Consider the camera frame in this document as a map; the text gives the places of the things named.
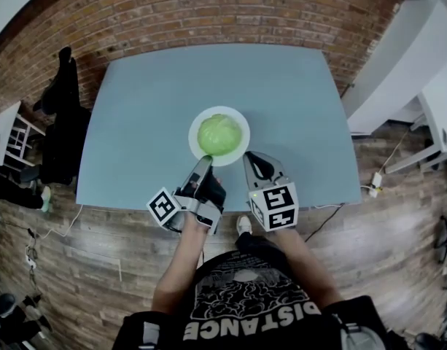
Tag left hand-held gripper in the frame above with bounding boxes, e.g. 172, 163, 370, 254
146, 155, 228, 237

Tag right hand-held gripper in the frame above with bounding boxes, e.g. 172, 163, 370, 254
243, 151, 300, 233

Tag green cabbage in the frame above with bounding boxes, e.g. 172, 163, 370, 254
197, 113, 244, 157

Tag white plate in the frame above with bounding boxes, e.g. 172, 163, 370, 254
188, 106, 252, 168

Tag person's left forearm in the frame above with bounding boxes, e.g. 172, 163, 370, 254
151, 209, 210, 316

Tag person's right forearm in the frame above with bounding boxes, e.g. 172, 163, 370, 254
273, 227, 343, 308

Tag white desk with blue panel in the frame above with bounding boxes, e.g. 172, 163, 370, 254
75, 43, 363, 215

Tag person's white shoe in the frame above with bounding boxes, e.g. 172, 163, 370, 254
236, 214, 254, 236

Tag person's black trousers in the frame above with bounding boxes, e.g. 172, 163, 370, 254
234, 230, 282, 260

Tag white power strip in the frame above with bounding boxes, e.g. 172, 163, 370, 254
368, 171, 384, 198
23, 244, 39, 270

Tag person's black printed t-shirt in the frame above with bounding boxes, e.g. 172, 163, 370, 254
116, 249, 394, 350

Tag black coat on rack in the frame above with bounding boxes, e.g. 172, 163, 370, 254
33, 45, 93, 188

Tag large white desk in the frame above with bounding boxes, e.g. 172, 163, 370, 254
346, 0, 447, 135

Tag white side table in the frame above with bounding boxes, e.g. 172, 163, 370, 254
0, 100, 46, 168

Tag black floor equipment pile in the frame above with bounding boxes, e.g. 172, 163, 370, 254
0, 292, 53, 350

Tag black floor cable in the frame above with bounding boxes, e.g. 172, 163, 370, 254
304, 202, 347, 243

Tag white power strip cable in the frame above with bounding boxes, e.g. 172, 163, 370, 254
378, 125, 412, 182

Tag white floor cable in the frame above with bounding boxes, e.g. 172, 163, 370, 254
27, 203, 85, 241

